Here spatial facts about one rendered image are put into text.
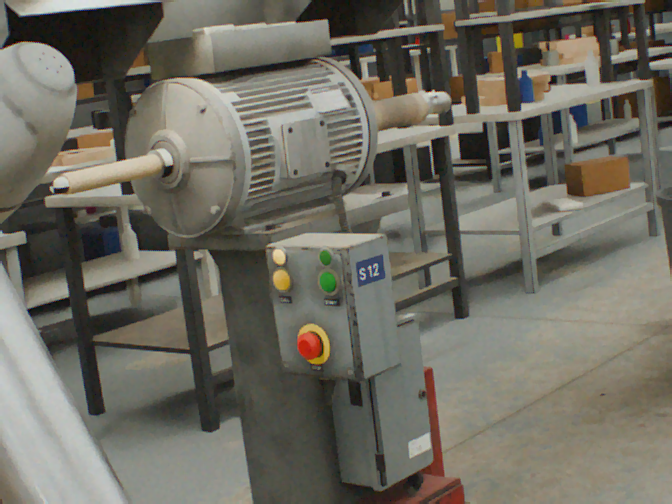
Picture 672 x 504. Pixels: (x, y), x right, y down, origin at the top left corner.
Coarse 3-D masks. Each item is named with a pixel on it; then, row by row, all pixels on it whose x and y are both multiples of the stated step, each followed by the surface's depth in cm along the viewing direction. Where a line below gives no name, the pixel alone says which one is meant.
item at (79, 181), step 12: (156, 156) 205; (96, 168) 196; (108, 168) 198; (120, 168) 199; (132, 168) 201; (144, 168) 202; (156, 168) 204; (72, 180) 192; (84, 180) 194; (96, 180) 195; (108, 180) 197; (120, 180) 199; (72, 192) 193
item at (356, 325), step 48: (288, 240) 199; (336, 240) 194; (384, 240) 194; (288, 288) 195; (336, 288) 189; (384, 288) 194; (288, 336) 198; (336, 336) 191; (384, 336) 194; (336, 384) 205
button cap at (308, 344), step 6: (300, 336) 194; (306, 336) 193; (312, 336) 192; (300, 342) 193; (306, 342) 192; (312, 342) 192; (318, 342) 192; (300, 348) 193; (306, 348) 193; (312, 348) 192; (318, 348) 192; (306, 354) 193; (312, 354) 192; (318, 354) 193
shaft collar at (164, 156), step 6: (150, 150) 206; (156, 150) 206; (162, 150) 206; (162, 156) 205; (168, 156) 206; (162, 162) 205; (168, 162) 205; (162, 168) 205; (168, 168) 206; (162, 174) 205; (168, 174) 207
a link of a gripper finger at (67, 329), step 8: (64, 320) 196; (72, 320) 197; (40, 328) 193; (48, 328) 194; (56, 328) 195; (64, 328) 196; (72, 328) 197; (64, 336) 196; (72, 336) 197; (48, 344) 193
